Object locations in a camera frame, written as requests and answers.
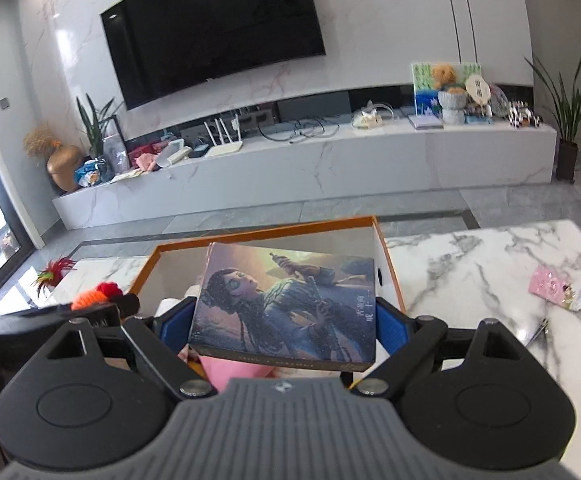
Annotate pink card holder wallet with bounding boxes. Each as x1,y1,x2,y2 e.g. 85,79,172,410
178,344,275,392

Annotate illustrated book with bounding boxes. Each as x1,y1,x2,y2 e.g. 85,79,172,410
188,243,376,372

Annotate white plush striped hat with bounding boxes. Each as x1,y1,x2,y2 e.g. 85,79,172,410
70,282,140,318

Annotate orange cardboard storage box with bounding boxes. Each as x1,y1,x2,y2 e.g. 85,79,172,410
130,216,406,315

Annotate red feather toy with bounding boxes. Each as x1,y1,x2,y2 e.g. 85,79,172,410
34,257,76,296

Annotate small scissors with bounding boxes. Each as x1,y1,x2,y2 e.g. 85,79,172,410
525,318,549,348

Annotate green potted plant left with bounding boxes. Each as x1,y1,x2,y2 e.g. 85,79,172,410
76,94,124,172

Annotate green potted plant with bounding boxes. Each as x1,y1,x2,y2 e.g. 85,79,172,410
76,94,124,172
525,56,581,184

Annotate white tv console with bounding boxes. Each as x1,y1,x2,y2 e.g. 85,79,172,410
54,119,557,230

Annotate golden vase with dried flowers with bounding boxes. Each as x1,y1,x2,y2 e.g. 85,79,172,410
24,124,84,193

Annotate white wifi router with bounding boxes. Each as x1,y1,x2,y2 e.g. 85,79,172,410
204,117,244,158

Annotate green blue picture board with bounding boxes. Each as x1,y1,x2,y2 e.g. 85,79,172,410
411,62,482,116

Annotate teddy bear in basket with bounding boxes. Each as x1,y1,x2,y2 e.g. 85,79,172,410
430,63,467,126

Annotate cow figurines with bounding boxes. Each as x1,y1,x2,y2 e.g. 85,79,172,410
508,101,543,129

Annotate round paper fan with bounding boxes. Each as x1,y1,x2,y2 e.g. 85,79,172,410
465,73,491,107

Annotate green potted plant right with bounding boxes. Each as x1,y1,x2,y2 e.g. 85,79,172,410
525,56,581,184

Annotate black television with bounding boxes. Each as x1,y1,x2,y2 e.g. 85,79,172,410
100,0,326,110

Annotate pink card with keychain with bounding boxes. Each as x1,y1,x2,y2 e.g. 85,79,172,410
528,266,581,312

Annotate white charger with cables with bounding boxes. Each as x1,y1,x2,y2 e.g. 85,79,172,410
351,101,395,130

